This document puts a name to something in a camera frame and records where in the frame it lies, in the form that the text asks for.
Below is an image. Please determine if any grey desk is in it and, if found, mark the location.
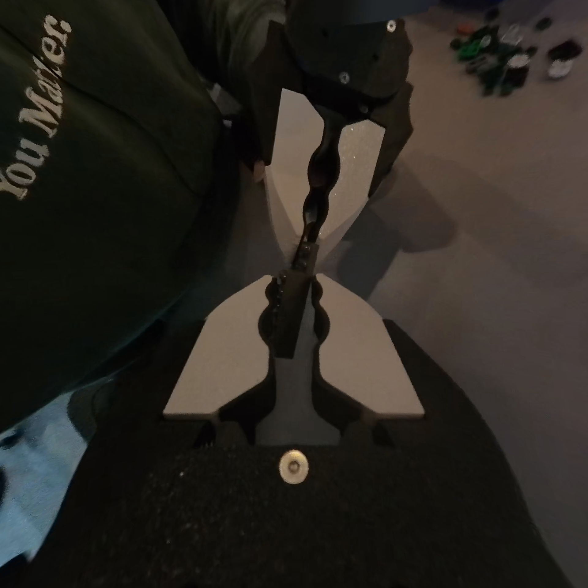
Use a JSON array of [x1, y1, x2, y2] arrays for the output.
[[198, 0, 588, 588]]

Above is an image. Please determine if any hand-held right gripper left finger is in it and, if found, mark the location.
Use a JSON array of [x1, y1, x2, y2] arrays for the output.
[[164, 275, 276, 421]]

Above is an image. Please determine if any dark grey toy base plate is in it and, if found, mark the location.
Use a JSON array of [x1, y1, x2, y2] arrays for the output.
[[274, 243, 319, 360]]

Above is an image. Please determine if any pile of small toy bricks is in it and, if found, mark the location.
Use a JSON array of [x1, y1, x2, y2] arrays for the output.
[[450, 9, 584, 97]]

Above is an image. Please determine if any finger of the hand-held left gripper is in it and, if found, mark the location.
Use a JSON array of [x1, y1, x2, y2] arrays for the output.
[[264, 87, 329, 251], [316, 119, 386, 258]]

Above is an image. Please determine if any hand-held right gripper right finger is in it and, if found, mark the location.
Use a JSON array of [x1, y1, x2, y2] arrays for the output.
[[312, 275, 425, 420]]

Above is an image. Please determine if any person's dark green jacket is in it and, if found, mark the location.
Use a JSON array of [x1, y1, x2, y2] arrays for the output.
[[0, 0, 244, 432]]

